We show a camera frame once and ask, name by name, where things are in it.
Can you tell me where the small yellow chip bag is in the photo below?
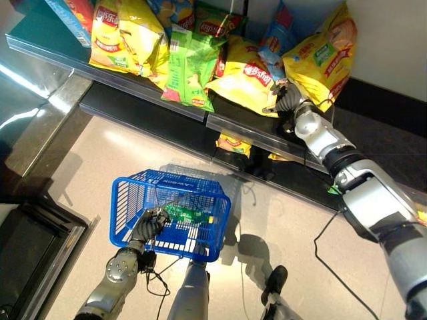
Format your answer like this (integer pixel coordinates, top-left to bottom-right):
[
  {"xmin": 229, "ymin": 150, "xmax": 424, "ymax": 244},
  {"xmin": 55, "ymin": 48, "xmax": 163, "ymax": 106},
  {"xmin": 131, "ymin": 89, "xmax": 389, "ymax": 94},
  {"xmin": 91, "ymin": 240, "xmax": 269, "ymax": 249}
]
[{"xmin": 216, "ymin": 133, "xmax": 253, "ymax": 158}]

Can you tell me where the green snack bag in basket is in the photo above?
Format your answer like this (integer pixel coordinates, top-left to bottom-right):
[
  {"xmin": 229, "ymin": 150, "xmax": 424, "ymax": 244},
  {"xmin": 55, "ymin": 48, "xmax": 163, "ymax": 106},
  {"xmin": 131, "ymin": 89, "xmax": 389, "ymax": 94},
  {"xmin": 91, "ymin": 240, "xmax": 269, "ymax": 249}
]
[{"xmin": 163, "ymin": 203, "xmax": 214, "ymax": 225}]

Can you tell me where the blue plastic shopping basket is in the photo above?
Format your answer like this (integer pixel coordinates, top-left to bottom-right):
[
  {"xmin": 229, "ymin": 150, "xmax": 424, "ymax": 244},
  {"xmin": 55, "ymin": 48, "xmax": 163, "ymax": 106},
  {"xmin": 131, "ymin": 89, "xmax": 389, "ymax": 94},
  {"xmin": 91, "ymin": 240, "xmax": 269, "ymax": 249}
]
[{"xmin": 109, "ymin": 169, "xmax": 232, "ymax": 263}]

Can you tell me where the dark green Lays chip bag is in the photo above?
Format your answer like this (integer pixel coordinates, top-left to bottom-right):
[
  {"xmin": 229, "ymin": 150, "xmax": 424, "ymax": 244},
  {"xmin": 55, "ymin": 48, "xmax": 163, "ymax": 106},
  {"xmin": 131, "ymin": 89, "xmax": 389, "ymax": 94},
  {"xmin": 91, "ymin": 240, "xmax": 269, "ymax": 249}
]
[{"xmin": 193, "ymin": 1, "xmax": 249, "ymax": 39}]

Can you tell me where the dark metal store shelf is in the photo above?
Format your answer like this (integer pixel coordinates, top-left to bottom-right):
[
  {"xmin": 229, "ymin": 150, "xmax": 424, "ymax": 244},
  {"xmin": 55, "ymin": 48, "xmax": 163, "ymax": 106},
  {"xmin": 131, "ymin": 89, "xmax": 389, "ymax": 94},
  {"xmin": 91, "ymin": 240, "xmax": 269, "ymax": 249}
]
[{"xmin": 5, "ymin": 7, "xmax": 427, "ymax": 214}]

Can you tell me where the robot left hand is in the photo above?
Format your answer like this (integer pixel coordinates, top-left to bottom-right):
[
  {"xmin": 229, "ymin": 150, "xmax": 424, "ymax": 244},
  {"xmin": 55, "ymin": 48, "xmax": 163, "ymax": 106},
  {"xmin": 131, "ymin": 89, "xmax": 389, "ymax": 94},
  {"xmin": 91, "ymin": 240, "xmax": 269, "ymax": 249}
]
[{"xmin": 129, "ymin": 206, "xmax": 171, "ymax": 244}]

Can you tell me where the silver robot left leg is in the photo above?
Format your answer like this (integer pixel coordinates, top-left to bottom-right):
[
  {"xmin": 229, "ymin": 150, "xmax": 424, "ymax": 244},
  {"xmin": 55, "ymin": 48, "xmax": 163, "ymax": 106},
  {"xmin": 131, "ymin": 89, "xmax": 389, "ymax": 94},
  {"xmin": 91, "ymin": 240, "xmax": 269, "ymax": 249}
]
[{"xmin": 166, "ymin": 259, "xmax": 211, "ymax": 320}]

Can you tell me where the silver robot right leg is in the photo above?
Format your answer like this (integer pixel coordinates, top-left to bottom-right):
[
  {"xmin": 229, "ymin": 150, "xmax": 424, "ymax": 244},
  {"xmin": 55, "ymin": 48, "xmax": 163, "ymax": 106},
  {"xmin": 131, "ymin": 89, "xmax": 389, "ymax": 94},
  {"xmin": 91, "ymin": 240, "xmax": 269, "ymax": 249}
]
[{"xmin": 259, "ymin": 265, "xmax": 305, "ymax": 320}]

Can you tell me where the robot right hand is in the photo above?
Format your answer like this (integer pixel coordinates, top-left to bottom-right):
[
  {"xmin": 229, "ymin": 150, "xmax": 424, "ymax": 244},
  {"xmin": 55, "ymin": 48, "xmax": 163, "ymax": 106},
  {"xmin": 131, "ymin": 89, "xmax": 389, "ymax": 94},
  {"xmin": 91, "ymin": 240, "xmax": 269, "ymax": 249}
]
[{"xmin": 262, "ymin": 78, "xmax": 304, "ymax": 115}]

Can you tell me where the silver robot leg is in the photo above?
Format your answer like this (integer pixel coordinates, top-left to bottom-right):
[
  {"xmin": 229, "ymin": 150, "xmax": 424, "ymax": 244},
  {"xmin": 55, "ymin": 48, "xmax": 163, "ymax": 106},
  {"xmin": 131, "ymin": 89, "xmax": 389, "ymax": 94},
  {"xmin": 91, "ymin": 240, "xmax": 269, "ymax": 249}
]
[
  {"xmin": 166, "ymin": 259, "xmax": 211, "ymax": 320},
  {"xmin": 259, "ymin": 265, "xmax": 305, "ymax": 320}
]

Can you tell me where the yellow Lays chip bag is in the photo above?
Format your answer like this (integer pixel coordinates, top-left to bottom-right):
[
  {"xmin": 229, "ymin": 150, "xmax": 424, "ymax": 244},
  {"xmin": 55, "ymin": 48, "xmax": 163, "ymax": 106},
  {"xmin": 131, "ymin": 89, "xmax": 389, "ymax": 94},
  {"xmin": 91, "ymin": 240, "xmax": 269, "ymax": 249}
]
[
  {"xmin": 204, "ymin": 34, "xmax": 280, "ymax": 118},
  {"xmin": 88, "ymin": 0, "xmax": 170, "ymax": 91}
]

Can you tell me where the large yellow chip bag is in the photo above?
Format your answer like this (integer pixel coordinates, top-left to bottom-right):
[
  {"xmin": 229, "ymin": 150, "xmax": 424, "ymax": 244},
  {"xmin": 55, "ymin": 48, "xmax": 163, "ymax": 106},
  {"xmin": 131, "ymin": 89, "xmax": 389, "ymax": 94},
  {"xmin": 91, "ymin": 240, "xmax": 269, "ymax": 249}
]
[{"xmin": 281, "ymin": 2, "xmax": 358, "ymax": 113}]

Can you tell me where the black cable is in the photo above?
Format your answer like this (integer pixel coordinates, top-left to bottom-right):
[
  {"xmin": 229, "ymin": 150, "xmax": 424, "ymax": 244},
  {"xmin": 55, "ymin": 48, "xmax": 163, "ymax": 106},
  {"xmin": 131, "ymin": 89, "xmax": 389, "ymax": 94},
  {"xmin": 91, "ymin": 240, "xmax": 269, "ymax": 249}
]
[{"xmin": 313, "ymin": 210, "xmax": 381, "ymax": 320}]

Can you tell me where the blue and red snack box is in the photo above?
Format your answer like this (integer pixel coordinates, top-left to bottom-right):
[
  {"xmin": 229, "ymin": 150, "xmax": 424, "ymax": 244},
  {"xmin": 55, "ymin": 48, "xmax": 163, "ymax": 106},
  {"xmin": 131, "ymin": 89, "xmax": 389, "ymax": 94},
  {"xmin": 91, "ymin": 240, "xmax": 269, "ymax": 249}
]
[{"xmin": 44, "ymin": 0, "xmax": 95, "ymax": 49}]

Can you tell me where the stainless steel counter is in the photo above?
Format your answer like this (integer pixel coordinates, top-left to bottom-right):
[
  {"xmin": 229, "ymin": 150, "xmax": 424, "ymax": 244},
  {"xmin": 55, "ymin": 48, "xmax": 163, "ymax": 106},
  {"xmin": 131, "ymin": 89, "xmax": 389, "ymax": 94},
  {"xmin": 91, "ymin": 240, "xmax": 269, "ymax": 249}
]
[{"xmin": 0, "ymin": 49, "xmax": 93, "ymax": 179}]

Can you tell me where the blue Lays chip bag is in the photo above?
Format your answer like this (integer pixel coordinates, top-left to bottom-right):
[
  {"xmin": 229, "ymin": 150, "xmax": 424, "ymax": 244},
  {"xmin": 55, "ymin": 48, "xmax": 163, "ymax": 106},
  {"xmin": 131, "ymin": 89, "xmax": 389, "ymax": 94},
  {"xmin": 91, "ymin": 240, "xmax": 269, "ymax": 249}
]
[{"xmin": 145, "ymin": 0, "xmax": 195, "ymax": 38}]

